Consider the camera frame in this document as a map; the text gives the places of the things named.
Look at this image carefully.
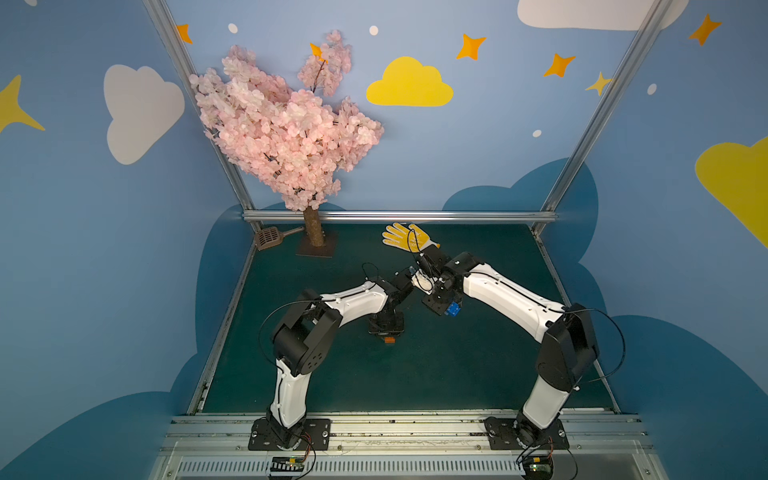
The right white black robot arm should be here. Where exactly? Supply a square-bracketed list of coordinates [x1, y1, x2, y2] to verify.
[413, 245, 600, 442]

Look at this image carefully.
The yellow white work glove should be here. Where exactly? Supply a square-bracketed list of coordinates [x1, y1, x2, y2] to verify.
[382, 222, 440, 253]

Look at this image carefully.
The left aluminium corner post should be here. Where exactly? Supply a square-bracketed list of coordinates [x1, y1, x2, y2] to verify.
[142, 0, 265, 232]

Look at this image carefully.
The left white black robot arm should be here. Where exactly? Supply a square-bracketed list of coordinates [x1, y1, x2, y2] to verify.
[267, 268, 415, 438]

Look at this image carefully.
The right aluminium corner post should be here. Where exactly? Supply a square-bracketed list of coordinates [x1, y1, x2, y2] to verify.
[532, 0, 673, 239]

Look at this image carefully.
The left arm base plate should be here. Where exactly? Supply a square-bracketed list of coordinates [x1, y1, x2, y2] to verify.
[247, 417, 331, 451]

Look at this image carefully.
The brown plastic scoop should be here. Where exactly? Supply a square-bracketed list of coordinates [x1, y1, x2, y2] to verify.
[255, 226, 305, 251]

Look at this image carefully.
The right electronics board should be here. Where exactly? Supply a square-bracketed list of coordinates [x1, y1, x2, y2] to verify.
[520, 456, 554, 480]

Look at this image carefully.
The aluminium corner post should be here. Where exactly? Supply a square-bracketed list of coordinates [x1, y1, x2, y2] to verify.
[532, 0, 673, 239]
[142, 0, 265, 232]

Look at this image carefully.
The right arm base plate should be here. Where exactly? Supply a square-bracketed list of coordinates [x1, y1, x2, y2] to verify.
[483, 414, 570, 451]

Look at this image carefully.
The aluminium rail front frame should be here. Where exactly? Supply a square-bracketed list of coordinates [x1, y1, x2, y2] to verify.
[150, 408, 668, 479]

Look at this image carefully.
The electronics board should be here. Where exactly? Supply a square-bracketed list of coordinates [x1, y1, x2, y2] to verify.
[267, 456, 310, 479]
[520, 456, 554, 480]

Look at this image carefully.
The pink cherry blossom tree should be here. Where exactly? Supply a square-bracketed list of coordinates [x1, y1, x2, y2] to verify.
[189, 30, 384, 252]

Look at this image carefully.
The rear horizontal aluminium bar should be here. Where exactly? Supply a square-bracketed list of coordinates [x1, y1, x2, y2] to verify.
[242, 209, 558, 225]

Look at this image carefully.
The left electronics board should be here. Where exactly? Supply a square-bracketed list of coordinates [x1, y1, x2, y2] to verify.
[267, 456, 310, 479]

